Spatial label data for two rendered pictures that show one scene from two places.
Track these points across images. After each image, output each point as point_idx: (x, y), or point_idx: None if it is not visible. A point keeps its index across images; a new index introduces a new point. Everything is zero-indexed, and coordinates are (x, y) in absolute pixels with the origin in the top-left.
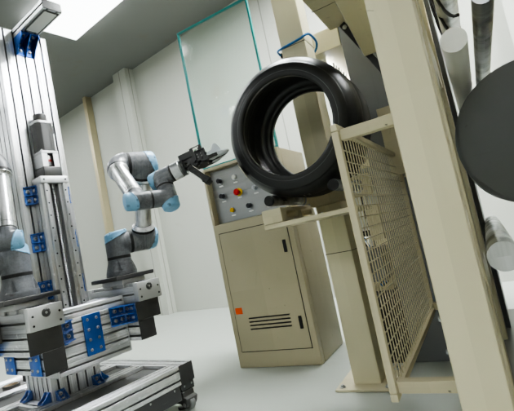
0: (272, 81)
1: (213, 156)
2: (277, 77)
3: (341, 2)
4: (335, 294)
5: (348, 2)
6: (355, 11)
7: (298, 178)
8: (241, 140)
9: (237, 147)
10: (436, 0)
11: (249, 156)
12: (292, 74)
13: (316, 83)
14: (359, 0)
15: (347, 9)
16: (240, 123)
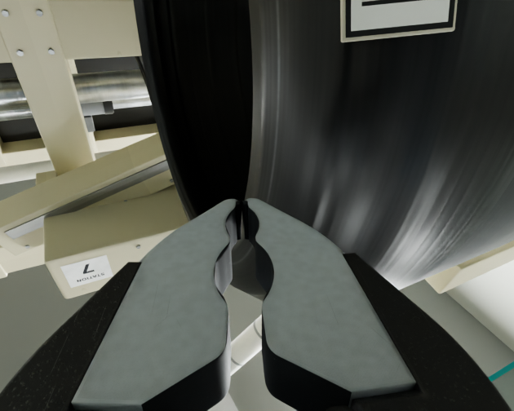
0: (197, 204)
1: (107, 315)
2: (186, 192)
3: (136, 161)
4: None
5: (141, 152)
6: (160, 143)
7: None
8: (257, 173)
9: (293, 174)
10: (139, 66)
11: (251, 22)
12: (166, 157)
13: (148, 90)
14: (143, 143)
15: (152, 152)
16: (241, 235)
